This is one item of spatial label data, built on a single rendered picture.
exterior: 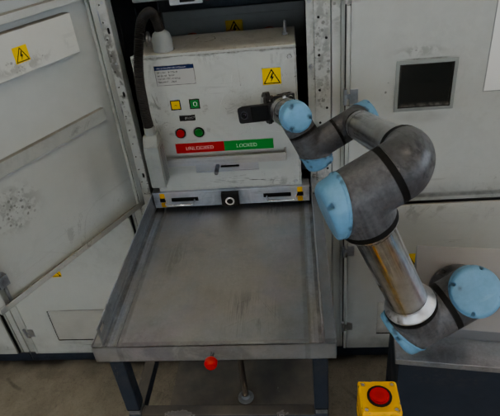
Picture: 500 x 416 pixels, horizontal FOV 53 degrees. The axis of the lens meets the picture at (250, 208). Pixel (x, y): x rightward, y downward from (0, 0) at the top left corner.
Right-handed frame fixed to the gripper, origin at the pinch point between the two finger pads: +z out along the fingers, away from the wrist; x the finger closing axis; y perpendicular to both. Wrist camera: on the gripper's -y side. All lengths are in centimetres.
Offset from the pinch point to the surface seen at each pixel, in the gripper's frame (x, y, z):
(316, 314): -50, -1, -42
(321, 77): 5.2, 19.8, 0.6
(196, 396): -106, -39, 11
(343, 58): 9.9, 26.3, -2.4
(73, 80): 16, -54, 7
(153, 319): -47, -43, -31
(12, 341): -94, -118, 64
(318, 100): -1.9, 18.9, 2.8
